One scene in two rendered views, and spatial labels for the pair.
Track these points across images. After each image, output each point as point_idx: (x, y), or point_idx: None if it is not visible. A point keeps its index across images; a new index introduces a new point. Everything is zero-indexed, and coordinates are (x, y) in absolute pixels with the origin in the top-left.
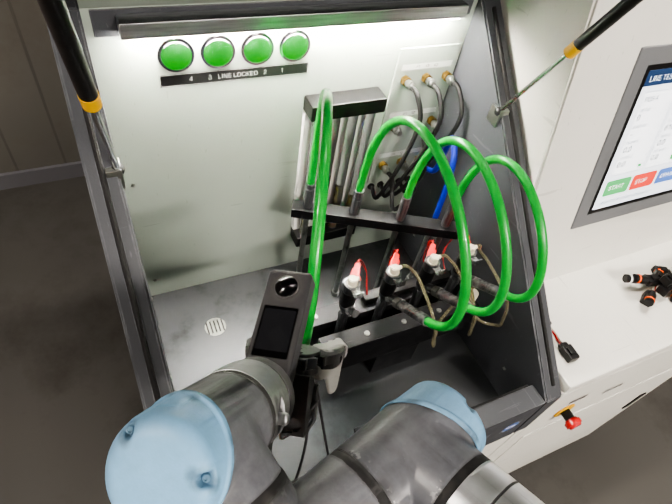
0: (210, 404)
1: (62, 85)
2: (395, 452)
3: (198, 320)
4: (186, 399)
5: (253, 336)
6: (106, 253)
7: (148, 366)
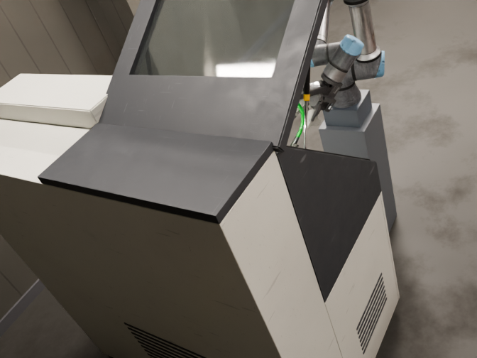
0: (340, 43)
1: (299, 150)
2: (319, 46)
3: None
4: (343, 44)
5: (319, 88)
6: (329, 154)
7: (344, 155)
